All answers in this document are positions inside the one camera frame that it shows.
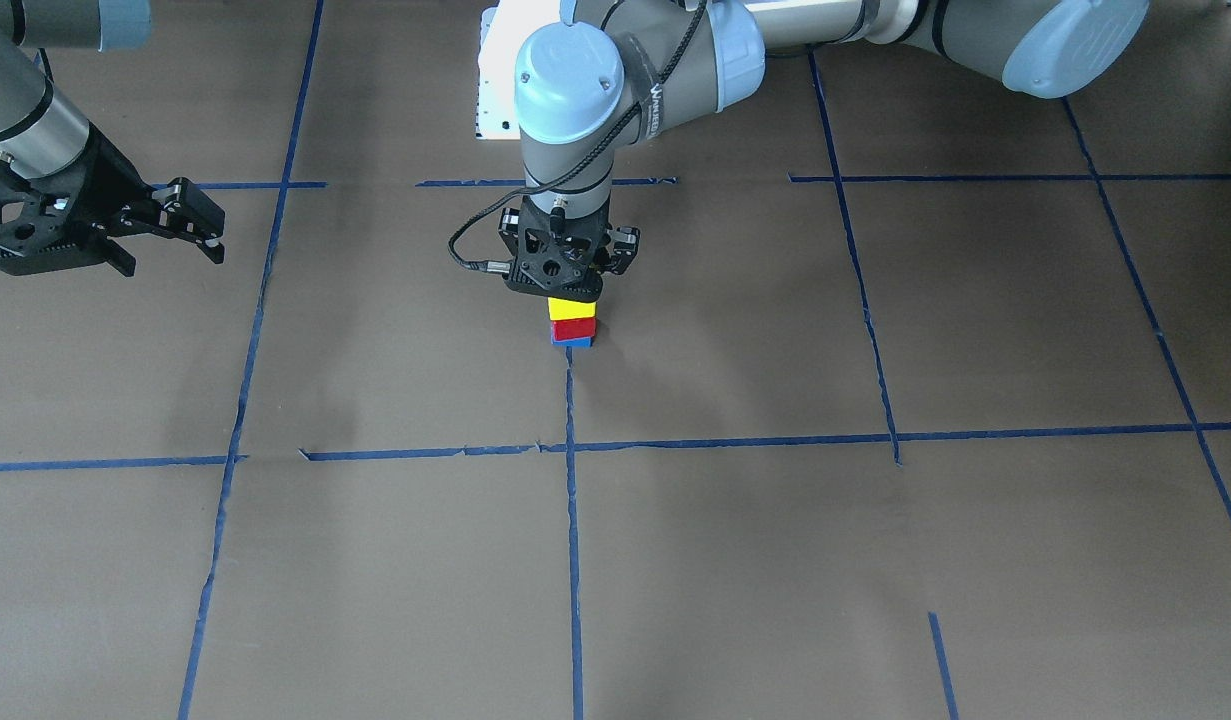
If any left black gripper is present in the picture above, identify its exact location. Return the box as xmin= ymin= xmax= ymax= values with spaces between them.
xmin=499 ymin=196 xmax=641 ymax=274

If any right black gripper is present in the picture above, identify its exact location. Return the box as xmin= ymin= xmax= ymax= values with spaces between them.
xmin=34 ymin=124 xmax=227 ymax=278

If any yellow wooden block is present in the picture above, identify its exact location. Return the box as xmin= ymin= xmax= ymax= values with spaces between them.
xmin=547 ymin=297 xmax=597 ymax=322

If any red wooden block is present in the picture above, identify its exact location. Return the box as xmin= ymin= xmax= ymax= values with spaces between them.
xmin=550 ymin=316 xmax=597 ymax=343

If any blue wooden block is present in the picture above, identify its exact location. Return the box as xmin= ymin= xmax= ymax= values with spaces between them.
xmin=551 ymin=336 xmax=595 ymax=348

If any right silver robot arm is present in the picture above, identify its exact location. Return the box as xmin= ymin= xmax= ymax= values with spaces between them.
xmin=0 ymin=1 xmax=227 ymax=277

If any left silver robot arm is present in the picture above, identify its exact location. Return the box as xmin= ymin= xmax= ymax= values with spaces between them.
xmin=467 ymin=1 xmax=1149 ymax=293

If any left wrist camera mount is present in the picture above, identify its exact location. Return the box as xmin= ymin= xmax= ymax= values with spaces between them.
xmin=502 ymin=234 xmax=603 ymax=304

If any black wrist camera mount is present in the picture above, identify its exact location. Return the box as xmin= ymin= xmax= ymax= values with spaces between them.
xmin=0 ymin=159 xmax=106 ymax=274

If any white pedestal column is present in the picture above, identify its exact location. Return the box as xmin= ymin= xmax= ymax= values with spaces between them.
xmin=475 ymin=1 xmax=539 ymax=142

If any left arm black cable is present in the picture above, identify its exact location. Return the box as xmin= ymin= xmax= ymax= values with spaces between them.
xmin=447 ymin=0 xmax=712 ymax=276

